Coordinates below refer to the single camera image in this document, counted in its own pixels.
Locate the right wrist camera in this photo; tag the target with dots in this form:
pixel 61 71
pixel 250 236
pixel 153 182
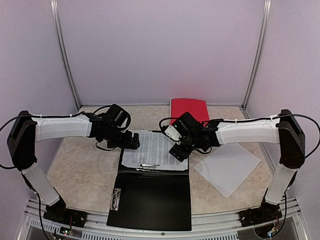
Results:
pixel 171 132

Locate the black book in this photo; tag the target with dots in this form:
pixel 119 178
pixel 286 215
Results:
pixel 154 201

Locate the right aluminium corner post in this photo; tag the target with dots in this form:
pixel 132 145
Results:
pixel 258 53

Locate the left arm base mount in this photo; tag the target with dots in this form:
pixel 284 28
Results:
pixel 66 216

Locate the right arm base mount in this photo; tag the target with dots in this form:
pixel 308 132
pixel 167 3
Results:
pixel 256 216

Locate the black folder edge clip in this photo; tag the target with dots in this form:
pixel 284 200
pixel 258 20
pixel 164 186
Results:
pixel 115 199

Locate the aluminium front rail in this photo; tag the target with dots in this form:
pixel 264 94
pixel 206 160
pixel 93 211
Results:
pixel 285 224

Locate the left aluminium corner post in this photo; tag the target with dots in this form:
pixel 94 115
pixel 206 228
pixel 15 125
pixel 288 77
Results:
pixel 54 5

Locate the black folder centre clip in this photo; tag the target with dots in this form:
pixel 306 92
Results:
pixel 144 167

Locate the white paper sheet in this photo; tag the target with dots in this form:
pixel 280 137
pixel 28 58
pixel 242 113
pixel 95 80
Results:
pixel 227 167

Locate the aluminium corner post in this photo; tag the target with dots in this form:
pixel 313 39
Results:
pixel 54 5
pixel 258 53

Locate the red file folder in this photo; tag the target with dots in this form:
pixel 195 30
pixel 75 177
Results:
pixel 197 108

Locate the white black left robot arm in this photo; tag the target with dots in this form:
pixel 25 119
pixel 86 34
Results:
pixel 29 132

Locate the printed text paper sheet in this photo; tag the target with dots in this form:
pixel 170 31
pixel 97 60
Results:
pixel 154 149

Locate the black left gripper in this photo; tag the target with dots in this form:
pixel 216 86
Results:
pixel 127 143

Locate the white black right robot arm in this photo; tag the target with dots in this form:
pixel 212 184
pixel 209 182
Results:
pixel 281 129

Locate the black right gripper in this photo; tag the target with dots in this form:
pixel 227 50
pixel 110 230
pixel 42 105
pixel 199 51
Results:
pixel 179 154

